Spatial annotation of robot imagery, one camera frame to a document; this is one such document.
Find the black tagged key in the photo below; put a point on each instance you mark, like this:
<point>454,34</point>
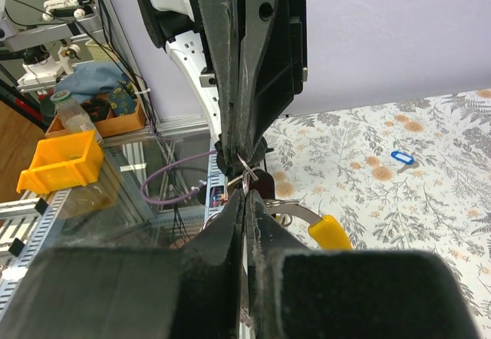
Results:
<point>255,177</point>

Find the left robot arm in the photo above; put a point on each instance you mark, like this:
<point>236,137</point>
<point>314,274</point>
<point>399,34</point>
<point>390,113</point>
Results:
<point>176,27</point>

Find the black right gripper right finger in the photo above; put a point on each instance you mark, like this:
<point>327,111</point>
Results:
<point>298,292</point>

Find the large keyring with yellow grip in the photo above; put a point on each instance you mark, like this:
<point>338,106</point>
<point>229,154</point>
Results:
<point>307,220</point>

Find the floral tablecloth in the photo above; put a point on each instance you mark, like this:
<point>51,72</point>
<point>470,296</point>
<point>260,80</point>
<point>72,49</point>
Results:
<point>339,163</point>

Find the yellow plastic bin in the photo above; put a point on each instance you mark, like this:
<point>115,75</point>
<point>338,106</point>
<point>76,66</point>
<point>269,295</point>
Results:
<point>63,162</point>

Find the white slotted cable duct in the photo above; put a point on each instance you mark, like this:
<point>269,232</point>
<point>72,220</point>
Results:
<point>109,212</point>

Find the blue tagged key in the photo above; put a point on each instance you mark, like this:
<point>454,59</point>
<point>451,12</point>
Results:
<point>408,161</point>

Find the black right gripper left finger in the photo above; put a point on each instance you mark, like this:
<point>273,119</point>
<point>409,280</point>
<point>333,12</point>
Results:
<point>189,292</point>

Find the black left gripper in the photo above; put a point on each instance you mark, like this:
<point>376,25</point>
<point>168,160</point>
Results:
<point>270,72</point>

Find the wooden tray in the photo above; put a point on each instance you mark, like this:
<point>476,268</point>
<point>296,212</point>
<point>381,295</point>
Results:
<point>111,126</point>

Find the glass jar with lid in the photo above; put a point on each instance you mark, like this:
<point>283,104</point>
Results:
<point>72,115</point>

